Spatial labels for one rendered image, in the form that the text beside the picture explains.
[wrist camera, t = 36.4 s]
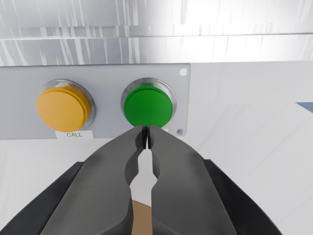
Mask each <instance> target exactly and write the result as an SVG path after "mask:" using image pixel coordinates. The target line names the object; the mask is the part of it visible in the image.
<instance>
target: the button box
mask: <svg viewBox="0 0 313 235"><path fill-rule="evenodd" d="M190 79H191V64H190V63H189V62H186V63H135V64H84V65H33V66H0V140H23V139H80V138H116V137H118V136H120V135H121V134H123V133H125V132H127V131H128V130H130V129H132V128H134V126H133V125H131V124H130V123H129V121H128V120H127V119H126V117H125V114H124V103H125V100H126V97H127V95H128V93H129V92H130V91H131V90H132V89H133V88H134V87H136V86H138V85H140V84H143V83H153V84H157V85H159V86H161V87H163V88H164V89H165V90H166V91H167V92H168V94H169V95H170V97H171V100H172V105H173V113H172V116H171V119H170V120H169V122H168V123H167V124H166V125H165V126H164V127H162V128H161V129H163V130H165V131H166V132H168V133H170V134H172V135H173V136H175V137H183V136H185V135H186V133H187V121H188V107H189V93H190ZM55 85H67V86H71V87H73V88H75V89H77V90H78V91H80V92H81V93H82V94H83V95H84V96H85V97H86V99H87V101H88V103H89V106H90V115H89V118H88V120H87V121H86V123H85V125H84V126H83V127H82V128H81V129H79V130H77V131H74V132H61V131H57V130H54V129H52V128H51V127H49V126H48V125H46V124H45V123H44V122H43V121H42V119H41V118H40V116H39V114H38V111H37V107H36V104H37V99H38V97H39V95H40V94H41V93H42V92H44V91H45V90H47V89H48V88H50V87H52V86H55Z"/></svg>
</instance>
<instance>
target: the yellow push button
mask: <svg viewBox="0 0 313 235"><path fill-rule="evenodd" d="M36 107H37V111H38V114H39V116H40V118H41V119H42V121H43V122H44V123H45V124H46V125H48V126H49V127H51V128H52V129H54V130H57V131H61V132H74V131H77V130H79V129H81V128H82V127H83V126H84V125H85V123H86V121H87V120H88V118H89V115H90V106H89V103H88V101H87V99H86V97H85V96H84V95H83V94H82V93H81V92H80V91H78V90H77V89H75V88H73V87H71V86H67V85H55V86H52V87H50V88H48V89H47V90H45V91H44V92H42V93H41V94H40V95H39V97H38V99H37V104H36Z"/></svg>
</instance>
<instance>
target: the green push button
mask: <svg viewBox="0 0 313 235"><path fill-rule="evenodd" d="M172 113H173V105H172V100H171V97H170V95H169V94H168V92H167V91H166V90H165V89H164V88H163V87H161V86H159V85H157V84H153V83H143V84H140V85H138V86H136V87H134V88H133V89H132V90H131V91H130V92H129V93H128V95H127V97H126V100H125V103H124V114H125V117H126V119H127V120H128V121H129V123H130V124H131V125H133V126H134V127H135V126H138V125H145V126H150V125H156V126H158V127H160V128H162V127H164V126H165V125H166V124H167V123H168V122H169V120H170V119H171V116H172Z"/></svg>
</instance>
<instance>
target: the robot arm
mask: <svg viewBox="0 0 313 235"><path fill-rule="evenodd" d="M147 140H148V149H150V150H151V151H152V171H153V174H154V175H155V177H156V178H157V182H156V183H155V185H154V186H153V188H152V190H151V216H152V235H283V234H282V233H281V231H280V230H279V229H278V227H277V226H276V225H275V224H274V222H273V221H272V220H271V219H270V218H269V216H268V215H267V214H266V213H265V212H264V211H263V210H262V208H261V207H260V206H259V205H258V204H257V203H256V202H255V201H254V200H253V199H252V198H251V197H249V196H248V195H247V194H246V193H245V192H244V191H243V190H242V189H241V188H240V187H239V186H238V185H237V184H236V183H235V182H234V181H233V180H232V179H231V178H230V177H228V176H227V175H226V174H225V173H224V172H223V171H222V170H221V169H220V168H219V167H218V166H217V165H216V164H215V163H214V162H213V161H212V160H211V159H204V158H203V157H202V156H201V155H200V154H199V153H198V152H197V151H196V150H195V149H193V148H192V147H191V146H190V145H188V144H187V143H185V142H184V141H182V140H180V139H178V138H177V137H175V136H173V135H172V134H170V133H168V132H166V131H165V130H163V129H161V128H160V127H158V126H156V125H150V126H145V125H138V126H135V127H134V128H132V129H130V130H128V131H127V132H125V133H123V134H121V135H120V136H118V137H116V138H114V139H113V140H111V141H109V142H107V143H106V144H104V145H103V146H101V147H100V148H99V149H97V150H96V151H95V152H94V153H92V154H91V155H90V156H89V157H88V158H87V159H86V160H85V161H83V162H80V161H77V162H76V163H74V164H73V165H72V166H71V167H70V168H69V169H68V170H67V171H66V172H64V173H63V174H62V175H61V176H60V177H59V178H57V179H56V180H55V181H54V182H53V183H52V184H50V185H49V186H48V187H47V188H46V189H45V190H43V191H42V192H41V193H40V194H39V195H38V196H36V197H35V198H34V199H33V200H32V201H31V202H29V203H28V204H27V205H26V206H25V207H24V208H23V209H22V210H21V211H20V212H19V213H18V214H17V215H16V216H14V217H13V218H12V219H11V220H10V221H9V222H8V223H7V224H6V226H5V227H4V228H3V229H2V230H1V231H0V235H131V233H132V227H133V220H134V213H133V205H132V197H131V189H130V184H131V182H132V180H133V179H134V178H135V177H136V176H137V175H138V173H139V168H138V157H139V155H140V154H141V152H142V151H143V150H144V149H146V144H147Z"/></svg>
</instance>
